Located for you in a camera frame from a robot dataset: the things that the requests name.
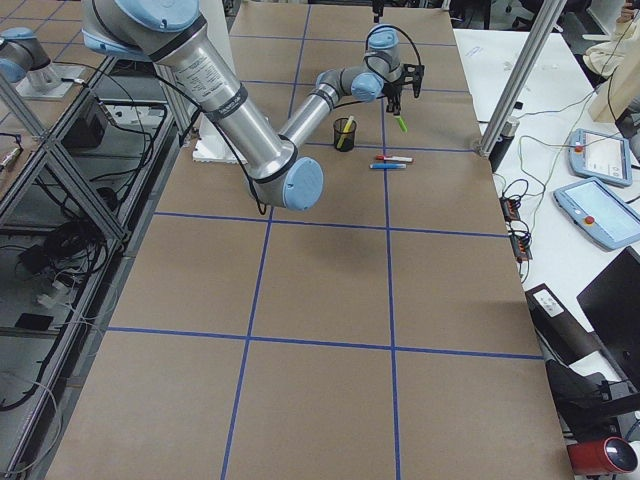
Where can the red marker pen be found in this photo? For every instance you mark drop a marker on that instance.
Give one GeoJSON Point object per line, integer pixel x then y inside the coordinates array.
{"type": "Point", "coordinates": [396, 159]}

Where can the far blue teach pendant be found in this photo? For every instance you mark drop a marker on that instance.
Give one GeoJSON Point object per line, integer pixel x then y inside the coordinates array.
{"type": "Point", "coordinates": [603, 156]}

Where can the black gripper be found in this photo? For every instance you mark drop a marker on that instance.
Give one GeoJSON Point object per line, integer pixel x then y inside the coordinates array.
{"type": "Point", "coordinates": [393, 92]}

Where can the black mesh pen cup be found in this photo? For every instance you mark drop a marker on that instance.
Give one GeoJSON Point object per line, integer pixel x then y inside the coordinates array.
{"type": "Point", "coordinates": [338, 125]}

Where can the near blue teach pendant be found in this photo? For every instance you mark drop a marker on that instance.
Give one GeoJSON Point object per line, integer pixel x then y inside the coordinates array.
{"type": "Point", "coordinates": [599, 213]}

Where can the blue teach pendant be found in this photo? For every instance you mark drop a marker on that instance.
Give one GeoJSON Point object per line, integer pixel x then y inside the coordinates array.
{"type": "Point", "coordinates": [599, 213]}
{"type": "Point", "coordinates": [603, 156]}

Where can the yellow highlighter pen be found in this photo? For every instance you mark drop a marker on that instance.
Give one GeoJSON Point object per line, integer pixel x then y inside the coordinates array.
{"type": "Point", "coordinates": [345, 132]}

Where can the blue marker pen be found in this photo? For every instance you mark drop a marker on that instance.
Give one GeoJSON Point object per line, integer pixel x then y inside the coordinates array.
{"type": "Point", "coordinates": [387, 166]}

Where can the black laptop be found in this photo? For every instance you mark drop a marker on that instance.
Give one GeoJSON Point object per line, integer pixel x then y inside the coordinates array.
{"type": "Point", "coordinates": [611, 305]}

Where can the red cylinder bottle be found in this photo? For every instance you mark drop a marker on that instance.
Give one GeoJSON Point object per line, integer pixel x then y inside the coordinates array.
{"type": "Point", "coordinates": [611, 455]}

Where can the white side table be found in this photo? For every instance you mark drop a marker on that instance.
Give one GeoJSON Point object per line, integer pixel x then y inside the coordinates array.
{"type": "Point", "coordinates": [555, 101]}

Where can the green highlighter pen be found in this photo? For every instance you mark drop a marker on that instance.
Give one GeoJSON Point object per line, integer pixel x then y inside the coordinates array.
{"type": "Point", "coordinates": [401, 123]}

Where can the aluminium frame rack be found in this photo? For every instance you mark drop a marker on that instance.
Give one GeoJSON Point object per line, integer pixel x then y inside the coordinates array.
{"type": "Point", "coordinates": [80, 178]}

